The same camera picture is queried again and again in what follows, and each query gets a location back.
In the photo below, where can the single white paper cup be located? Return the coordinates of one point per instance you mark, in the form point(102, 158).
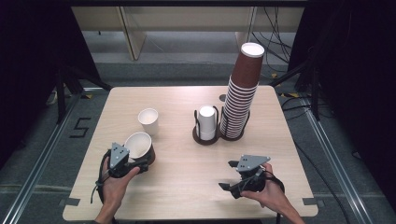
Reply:
point(149, 123)

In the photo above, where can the single brown paper cup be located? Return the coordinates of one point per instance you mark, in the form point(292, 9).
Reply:
point(138, 144)

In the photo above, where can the metal floor rail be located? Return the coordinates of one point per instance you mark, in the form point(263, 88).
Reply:
point(40, 168)
point(336, 161)

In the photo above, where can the short stack of white cups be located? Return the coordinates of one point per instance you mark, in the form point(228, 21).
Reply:
point(207, 123)

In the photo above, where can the person's left hand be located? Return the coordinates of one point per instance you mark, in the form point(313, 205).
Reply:
point(113, 189)

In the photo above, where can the black tape strip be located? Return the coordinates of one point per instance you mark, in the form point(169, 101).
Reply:
point(70, 202)
point(313, 202)

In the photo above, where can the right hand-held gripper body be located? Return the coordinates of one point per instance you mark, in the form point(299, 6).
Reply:
point(252, 162)

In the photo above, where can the dark brown double cup holder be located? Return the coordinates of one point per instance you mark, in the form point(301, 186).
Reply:
point(205, 142)

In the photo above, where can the beige wooden shelf unit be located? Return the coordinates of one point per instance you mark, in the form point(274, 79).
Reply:
point(186, 18)

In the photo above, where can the black metal stand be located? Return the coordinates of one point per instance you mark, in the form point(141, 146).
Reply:
point(60, 93)
point(315, 93)

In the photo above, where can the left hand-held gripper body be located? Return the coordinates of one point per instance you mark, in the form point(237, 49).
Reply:
point(117, 155)

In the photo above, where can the tall stack of brown cups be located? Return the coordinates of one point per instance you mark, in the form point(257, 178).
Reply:
point(244, 71)

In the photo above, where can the person's right hand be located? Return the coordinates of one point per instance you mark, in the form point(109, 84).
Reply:
point(274, 197)

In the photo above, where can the black tape floor marking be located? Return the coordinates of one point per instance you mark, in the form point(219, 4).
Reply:
point(80, 127)

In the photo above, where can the dark curtain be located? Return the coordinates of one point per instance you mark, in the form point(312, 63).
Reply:
point(358, 77)
point(31, 62)

